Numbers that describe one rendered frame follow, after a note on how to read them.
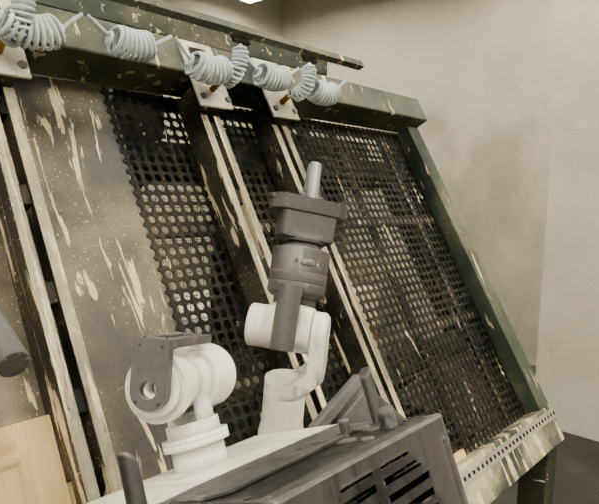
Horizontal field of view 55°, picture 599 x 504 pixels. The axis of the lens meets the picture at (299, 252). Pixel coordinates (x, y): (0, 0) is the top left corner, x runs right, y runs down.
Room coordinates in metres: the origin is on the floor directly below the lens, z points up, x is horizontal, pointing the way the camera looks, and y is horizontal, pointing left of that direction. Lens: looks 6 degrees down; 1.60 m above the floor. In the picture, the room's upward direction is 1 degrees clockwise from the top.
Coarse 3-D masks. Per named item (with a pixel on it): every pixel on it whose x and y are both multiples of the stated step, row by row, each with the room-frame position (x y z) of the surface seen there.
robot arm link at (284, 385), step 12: (324, 312) 0.85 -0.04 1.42; (312, 324) 0.82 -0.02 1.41; (324, 324) 0.82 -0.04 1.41; (312, 336) 0.81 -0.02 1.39; (324, 336) 0.81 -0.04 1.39; (312, 348) 0.81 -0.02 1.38; (324, 348) 0.81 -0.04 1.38; (312, 360) 0.81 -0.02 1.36; (324, 360) 0.83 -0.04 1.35; (276, 372) 0.87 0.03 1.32; (288, 372) 0.88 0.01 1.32; (300, 372) 0.87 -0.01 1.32; (312, 372) 0.82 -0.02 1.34; (324, 372) 0.86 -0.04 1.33; (264, 384) 0.85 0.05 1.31; (276, 384) 0.83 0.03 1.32; (288, 384) 0.83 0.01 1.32; (300, 384) 0.82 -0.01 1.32; (312, 384) 0.82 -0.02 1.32; (276, 396) 0.83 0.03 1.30; (288, 396) 0.83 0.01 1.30; (300, 396) 0.83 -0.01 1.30
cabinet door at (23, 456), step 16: (48, 416) 0.88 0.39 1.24; (0, 432) 0.82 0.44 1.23; (16, 432) 0.84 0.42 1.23; (32, 432) 0.85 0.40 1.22; (48, 432) 0.87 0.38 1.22; (0, 448) 0.81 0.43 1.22; (16, 448) 0.83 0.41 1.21; (32, 448) 0.84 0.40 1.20; (48, 448) 0.85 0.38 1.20; (0, 464) 0.80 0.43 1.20; (16, 464) 0.81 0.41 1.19; (32, 464) 0.83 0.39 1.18; (48, 464) 0.84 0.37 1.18; (0, 480) 0.79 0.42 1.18; (16, 480) 0.81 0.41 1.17; (32, 480) 0.82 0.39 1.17; (48, 480) 0.83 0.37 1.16; (64, 480) 0.84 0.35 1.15; (0, 496) 0.78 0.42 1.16; (16, 496) 0.79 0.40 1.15; (32, 496) 0.80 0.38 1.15; (48, 496) 0.82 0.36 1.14; (64, 496) 0.83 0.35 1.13
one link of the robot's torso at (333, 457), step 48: (288, 432) 0.58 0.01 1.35; (336, 432) 0.50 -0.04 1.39; (384, 432) 0.45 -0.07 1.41; (432, 432) 0.45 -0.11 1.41; (144, 480) 0.52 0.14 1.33; (192, 480) 0.45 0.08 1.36; (240, 480) 0.40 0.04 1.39; (288, 480) 0.37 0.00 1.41; (336, 480) 0.36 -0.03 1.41; (384, 480) 0.39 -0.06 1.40; (432, 480) 0.43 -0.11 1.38
